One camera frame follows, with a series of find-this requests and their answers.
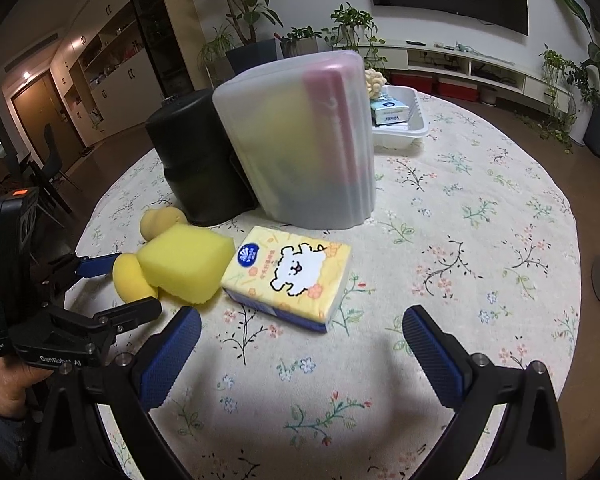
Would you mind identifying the translucent plastic container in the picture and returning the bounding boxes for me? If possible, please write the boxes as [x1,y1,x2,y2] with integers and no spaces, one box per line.
[212,50,377,229]

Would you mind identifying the small thin-leaf plant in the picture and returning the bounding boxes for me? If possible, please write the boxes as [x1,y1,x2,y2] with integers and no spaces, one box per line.
[197,25,236,68]

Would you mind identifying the red storage box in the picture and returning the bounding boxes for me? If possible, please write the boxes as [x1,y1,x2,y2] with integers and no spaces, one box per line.
[390,74,435,95]
[437,79,479,101]

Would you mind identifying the small bushy plant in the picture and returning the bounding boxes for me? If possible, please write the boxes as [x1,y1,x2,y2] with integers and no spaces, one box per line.
[537,45,598,153]

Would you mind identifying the yellow square sponge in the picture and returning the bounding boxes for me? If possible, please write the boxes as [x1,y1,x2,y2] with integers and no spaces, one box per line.
[136,223,237,307]

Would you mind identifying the person's left forearm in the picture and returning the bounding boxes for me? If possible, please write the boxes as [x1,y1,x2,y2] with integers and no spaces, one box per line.
[0,395,41,480]

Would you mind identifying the tall white plant pot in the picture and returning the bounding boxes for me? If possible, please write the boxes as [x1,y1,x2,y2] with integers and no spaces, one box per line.
[570,105,593,146]

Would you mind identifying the dark dining chair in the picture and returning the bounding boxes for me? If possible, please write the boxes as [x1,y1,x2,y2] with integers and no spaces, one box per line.
[30,125,83,216]

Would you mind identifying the yellow tissue pack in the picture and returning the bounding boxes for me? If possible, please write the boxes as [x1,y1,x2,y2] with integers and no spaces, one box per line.
[221,225,353,334]

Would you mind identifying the white wall cabinet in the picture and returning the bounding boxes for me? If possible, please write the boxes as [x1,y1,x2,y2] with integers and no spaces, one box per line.
[62,0,163,136]

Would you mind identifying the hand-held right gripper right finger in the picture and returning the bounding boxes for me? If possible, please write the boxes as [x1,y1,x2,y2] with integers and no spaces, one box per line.
[402,305,568,480]

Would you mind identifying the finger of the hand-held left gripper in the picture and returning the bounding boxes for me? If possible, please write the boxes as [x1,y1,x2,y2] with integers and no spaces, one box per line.
[32,252,118,301]
[92,296,163,343]

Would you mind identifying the white television console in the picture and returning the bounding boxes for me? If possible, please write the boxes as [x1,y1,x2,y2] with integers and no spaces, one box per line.
[375,39,593,111]

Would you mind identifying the large broad-leaf plant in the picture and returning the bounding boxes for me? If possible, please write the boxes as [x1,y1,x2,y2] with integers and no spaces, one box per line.
[547,0,600,106]

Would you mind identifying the blue tissue pack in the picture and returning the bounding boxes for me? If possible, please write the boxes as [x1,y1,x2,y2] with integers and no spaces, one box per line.
[369,99,411,126]

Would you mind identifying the trailing green plant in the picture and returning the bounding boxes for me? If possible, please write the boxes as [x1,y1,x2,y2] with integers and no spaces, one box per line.
[322,2,388,71]

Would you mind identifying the floral tablecloth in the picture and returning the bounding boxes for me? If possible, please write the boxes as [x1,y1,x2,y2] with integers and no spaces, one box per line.
[62,87,583,480]

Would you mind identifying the person's left hand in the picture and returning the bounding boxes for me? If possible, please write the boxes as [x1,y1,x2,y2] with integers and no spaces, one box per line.
[0,357,53,418]

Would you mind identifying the dark tall cabinet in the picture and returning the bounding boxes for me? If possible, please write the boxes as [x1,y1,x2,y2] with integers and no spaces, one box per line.
[122,0,193,98]

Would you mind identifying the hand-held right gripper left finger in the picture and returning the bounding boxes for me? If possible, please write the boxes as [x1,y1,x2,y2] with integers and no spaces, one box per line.
[27,305,203,480]

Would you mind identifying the ribbed grey plant pot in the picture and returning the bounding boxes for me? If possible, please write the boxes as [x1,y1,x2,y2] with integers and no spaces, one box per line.
[280,37,321,59]

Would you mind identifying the white plastic tray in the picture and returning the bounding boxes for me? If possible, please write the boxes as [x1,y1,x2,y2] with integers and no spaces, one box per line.
[367,85,430,151]

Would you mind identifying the black cylinder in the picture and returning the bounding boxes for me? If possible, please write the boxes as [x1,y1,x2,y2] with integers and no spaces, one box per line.
[145,87,258,227]

